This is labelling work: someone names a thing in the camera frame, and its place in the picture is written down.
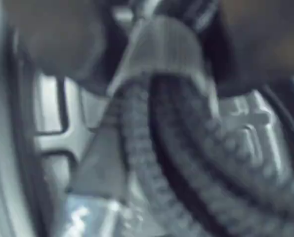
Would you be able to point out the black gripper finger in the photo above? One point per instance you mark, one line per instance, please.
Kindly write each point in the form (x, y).
(57, 37)
(260, 44)

